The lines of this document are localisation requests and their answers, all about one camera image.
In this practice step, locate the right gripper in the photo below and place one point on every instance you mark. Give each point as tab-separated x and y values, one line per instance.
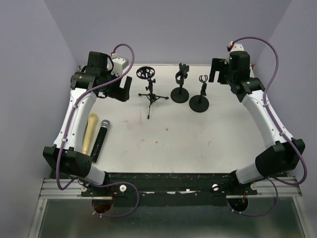
218	64

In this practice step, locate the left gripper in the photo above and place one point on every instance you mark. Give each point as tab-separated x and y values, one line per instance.
120	93

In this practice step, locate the black tripod shock-mount stand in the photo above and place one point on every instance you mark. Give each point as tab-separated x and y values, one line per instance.
148	73

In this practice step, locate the black silver-head microphone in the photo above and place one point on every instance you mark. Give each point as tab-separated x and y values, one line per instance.
104	127

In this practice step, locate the black round-base clip stand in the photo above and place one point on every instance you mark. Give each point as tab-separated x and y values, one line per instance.
179	94

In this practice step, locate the beige microphone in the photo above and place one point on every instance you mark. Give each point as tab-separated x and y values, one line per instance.
91	124

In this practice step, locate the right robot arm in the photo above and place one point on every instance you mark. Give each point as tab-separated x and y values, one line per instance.
282	150

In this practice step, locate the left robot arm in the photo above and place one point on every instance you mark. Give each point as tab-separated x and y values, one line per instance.
102	74

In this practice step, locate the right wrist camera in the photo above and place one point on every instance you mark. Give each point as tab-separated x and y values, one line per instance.
232	47

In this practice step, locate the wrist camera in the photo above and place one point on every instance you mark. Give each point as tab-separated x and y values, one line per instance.
232	47
119	65

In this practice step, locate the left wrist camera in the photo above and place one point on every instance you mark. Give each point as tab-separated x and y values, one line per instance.
119	65

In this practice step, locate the black mounting rail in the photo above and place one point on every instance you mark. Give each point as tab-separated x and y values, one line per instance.
169	189

